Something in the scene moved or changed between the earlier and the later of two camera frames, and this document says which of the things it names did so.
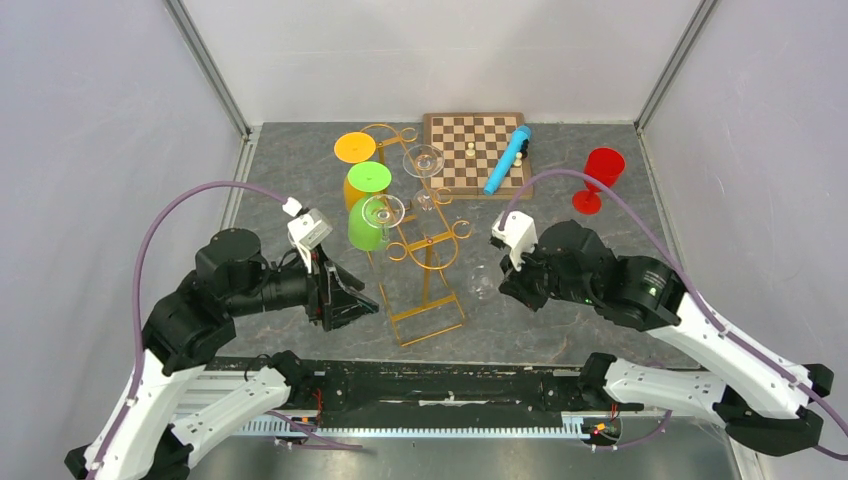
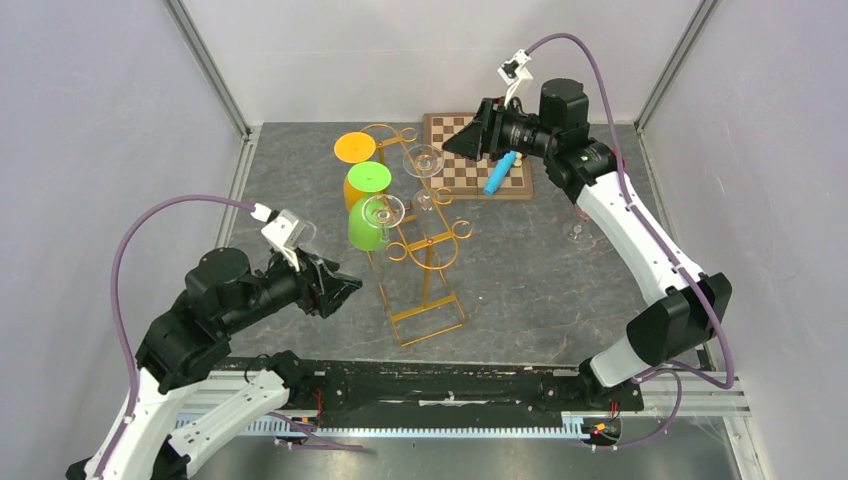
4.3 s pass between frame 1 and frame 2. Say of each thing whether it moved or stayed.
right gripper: moved
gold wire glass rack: stayed
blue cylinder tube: stayed
